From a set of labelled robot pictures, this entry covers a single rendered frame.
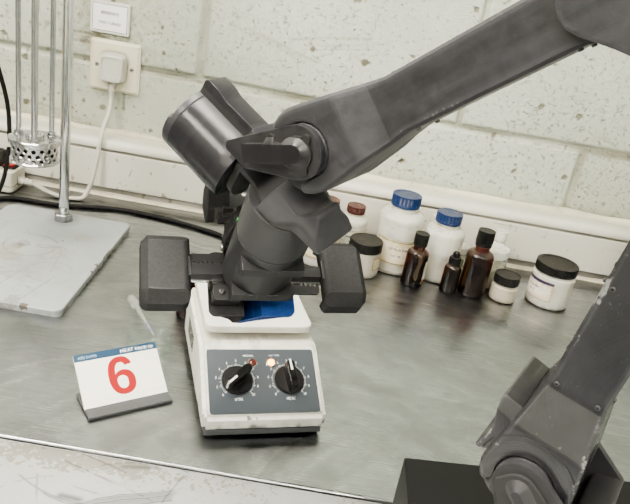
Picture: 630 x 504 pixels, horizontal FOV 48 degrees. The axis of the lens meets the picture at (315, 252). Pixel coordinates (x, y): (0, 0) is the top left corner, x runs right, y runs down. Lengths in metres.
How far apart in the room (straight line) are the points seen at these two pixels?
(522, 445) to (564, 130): 0.91
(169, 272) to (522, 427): 0.29
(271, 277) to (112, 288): 0.50
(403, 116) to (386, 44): 0.80
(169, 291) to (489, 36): 0.31
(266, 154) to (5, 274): 0.62
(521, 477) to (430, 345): 0.56
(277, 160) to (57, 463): 0.39
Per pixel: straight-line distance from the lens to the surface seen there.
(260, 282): 0.55
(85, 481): 0.71
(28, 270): 1.03
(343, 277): 0.60
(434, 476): 0.61
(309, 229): 0.47
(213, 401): 0.74
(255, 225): 0.49
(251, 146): 0.46
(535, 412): 0.44
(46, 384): 0.82
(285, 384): 0.76
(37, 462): 0.73
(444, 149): 1.27
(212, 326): 0.77
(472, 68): 0.40
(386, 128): 0.43
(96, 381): 0.79
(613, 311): 0.41
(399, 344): 0.97
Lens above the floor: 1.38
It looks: 24 degrees down
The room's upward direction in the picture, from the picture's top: 10 degrees clockwise
